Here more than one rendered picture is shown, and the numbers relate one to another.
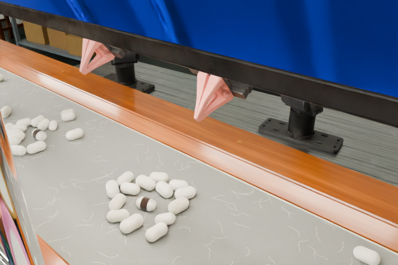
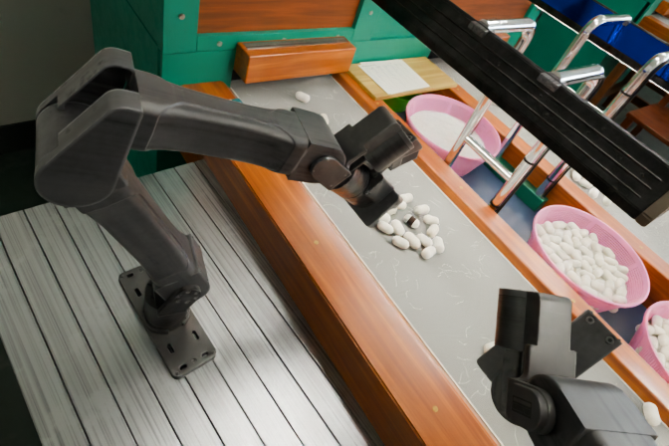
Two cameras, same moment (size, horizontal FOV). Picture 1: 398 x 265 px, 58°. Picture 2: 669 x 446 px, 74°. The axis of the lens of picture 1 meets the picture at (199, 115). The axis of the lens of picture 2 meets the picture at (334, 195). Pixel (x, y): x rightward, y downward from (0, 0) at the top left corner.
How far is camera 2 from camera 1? 113 cm
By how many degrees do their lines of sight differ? 109
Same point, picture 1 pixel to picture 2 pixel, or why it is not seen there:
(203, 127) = (344, 283)
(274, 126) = (189, 345)
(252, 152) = (312, 222)
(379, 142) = (67, 257)
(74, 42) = not seen: outside the picture
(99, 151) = (457, 312)
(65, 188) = (475, 269)
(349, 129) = (67, 302)
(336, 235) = not seen: hidden behind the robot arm
